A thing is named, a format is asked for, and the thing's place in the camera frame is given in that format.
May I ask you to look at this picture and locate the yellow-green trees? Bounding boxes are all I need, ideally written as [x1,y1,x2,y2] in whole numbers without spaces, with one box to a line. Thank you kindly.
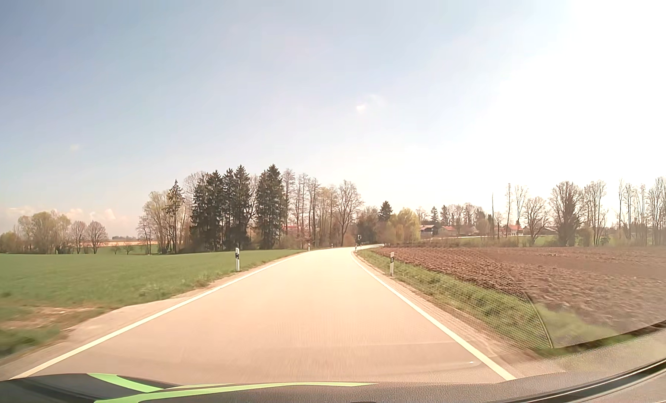
[358,201,422,246]

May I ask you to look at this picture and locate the wood of tall trees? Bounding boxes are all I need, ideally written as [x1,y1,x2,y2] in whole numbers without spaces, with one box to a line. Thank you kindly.
[136,163,364,255]

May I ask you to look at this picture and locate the grey asphalt road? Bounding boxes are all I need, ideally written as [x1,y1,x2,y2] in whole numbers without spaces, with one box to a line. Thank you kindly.
[0,245,566,385]

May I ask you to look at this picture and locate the red-roofed buildings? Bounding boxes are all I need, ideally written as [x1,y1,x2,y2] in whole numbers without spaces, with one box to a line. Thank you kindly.
[420,223,557,238]

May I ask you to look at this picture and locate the road markings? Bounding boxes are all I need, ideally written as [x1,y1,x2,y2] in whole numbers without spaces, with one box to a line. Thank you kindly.
[10,247,517,382]

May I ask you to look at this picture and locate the grass verge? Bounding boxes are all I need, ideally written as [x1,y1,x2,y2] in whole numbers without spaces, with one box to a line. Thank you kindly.
[358,249,636,358]

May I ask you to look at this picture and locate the car's own bonnet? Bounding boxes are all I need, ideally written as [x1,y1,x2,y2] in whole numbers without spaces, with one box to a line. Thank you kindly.
[0,345,666,403]

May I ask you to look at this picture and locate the brown ploughed field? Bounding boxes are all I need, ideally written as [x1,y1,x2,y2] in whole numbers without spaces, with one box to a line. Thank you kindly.
[371,245,666,335]

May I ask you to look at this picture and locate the green grass field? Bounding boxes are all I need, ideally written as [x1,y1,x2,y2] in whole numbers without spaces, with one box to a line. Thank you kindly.
[0,247,306,367]

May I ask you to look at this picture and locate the row of bare trees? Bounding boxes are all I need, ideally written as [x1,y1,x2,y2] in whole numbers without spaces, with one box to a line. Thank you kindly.
[490,176,666,247]

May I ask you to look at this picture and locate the group of bare trees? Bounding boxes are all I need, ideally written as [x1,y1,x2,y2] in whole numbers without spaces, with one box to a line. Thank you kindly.
[0,210,110,255]

